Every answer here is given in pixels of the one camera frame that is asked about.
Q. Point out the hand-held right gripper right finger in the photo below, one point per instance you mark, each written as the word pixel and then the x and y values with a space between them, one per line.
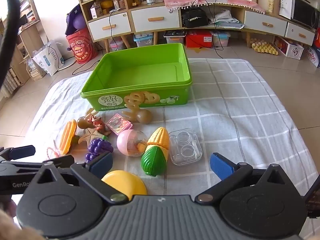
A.
pixel 220 166

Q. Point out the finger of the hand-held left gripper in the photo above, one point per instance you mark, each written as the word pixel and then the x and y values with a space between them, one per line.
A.
pixel 61 160
pixel 22 152

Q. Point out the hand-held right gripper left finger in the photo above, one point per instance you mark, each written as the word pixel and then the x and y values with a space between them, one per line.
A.
pixel 103 164

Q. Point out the purple toy grapes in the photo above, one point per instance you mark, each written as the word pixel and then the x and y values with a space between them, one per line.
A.
pixel 97 146

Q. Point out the yellow toy fruit half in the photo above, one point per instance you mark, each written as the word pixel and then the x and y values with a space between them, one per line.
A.
pixel 125 182

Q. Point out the pink clear capsule ball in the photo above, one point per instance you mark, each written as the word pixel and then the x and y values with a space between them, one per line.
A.
pixel 127 142

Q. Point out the beige toy starfish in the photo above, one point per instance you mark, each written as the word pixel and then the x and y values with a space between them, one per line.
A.
pixel 88 135

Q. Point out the clear plastic container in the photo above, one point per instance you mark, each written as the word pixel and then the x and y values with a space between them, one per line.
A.
pixel 185 152

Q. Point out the brown squirrel figure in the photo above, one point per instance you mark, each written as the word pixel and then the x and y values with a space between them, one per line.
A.
pixel 97 125

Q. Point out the pink card box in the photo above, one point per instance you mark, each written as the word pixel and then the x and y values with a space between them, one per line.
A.
pixel 118 125

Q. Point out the dark brown toy octopus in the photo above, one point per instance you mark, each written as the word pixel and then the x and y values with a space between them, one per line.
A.
pixel 82 122

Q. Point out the toy corn with green husk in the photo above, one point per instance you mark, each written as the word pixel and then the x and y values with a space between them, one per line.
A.
pixel 155 160

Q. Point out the beige toy octopus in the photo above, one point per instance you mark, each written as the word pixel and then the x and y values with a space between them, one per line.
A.
pixel 144 116

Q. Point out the green plastic box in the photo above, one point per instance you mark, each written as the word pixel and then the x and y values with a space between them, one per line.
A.
pixel 140 67

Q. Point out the tan fuzzy sleeve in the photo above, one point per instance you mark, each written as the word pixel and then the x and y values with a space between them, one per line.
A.
pixel 15 227

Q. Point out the grey checked blanket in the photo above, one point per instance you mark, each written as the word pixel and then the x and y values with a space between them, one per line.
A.
pixel 237 105

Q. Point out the white printed shopping bag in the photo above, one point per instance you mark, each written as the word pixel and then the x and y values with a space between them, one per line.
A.
pixel 48 58

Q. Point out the white round floor base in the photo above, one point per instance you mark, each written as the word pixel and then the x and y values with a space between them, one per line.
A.
pixel 67 63

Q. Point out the wooden desk shelf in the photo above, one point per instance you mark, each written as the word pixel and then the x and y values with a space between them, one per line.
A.
pixel 27 37

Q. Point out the red printed bucket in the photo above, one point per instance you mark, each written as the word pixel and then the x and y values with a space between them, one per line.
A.
pixel 81 46

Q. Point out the clear bin pink contents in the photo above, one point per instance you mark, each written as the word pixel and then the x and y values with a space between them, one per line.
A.
pixel 117 45

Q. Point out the clear bin colourful contents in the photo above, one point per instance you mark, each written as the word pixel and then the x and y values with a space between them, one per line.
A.
pixel 221 39

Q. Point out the yellow egg tray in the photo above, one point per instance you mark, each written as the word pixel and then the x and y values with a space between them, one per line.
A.
pixel 264 47

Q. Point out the red cardboard box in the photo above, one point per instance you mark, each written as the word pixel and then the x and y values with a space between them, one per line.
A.
pixel 198 40

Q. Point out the clear bin blue lid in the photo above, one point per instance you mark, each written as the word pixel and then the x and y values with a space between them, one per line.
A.
pixel 143 40

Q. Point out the clear bin black lid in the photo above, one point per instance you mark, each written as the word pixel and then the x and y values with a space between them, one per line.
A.
pixel 175 37

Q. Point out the white red storage crate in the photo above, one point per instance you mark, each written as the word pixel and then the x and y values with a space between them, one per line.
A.
pixel 290 48

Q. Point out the purple bag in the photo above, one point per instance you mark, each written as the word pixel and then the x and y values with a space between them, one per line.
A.
pixel 75 20

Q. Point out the pile of white papers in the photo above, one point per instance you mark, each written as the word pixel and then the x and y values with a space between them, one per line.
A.
pixel 227 20

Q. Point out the black bag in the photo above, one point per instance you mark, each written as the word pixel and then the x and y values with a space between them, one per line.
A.
pixel 195 17

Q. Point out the small white carton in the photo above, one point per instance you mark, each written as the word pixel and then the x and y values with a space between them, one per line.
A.
pixel 96 12

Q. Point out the wooden cabinet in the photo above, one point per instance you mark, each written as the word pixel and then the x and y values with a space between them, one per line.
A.
pixel 125 8

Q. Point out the yellow round object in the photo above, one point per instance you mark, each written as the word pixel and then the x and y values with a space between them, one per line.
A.
pixel 107 5

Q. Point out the pink tasselled cloth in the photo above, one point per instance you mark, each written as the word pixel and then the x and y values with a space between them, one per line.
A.
pixel 180 1

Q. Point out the glass cup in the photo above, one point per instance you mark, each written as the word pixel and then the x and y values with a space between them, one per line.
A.
pixel 150 0

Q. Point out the white paper bag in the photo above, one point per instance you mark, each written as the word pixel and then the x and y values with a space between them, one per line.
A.
pixel 286 5

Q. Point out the black microwave oven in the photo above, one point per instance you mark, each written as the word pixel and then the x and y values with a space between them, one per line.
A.
pixel 305 13

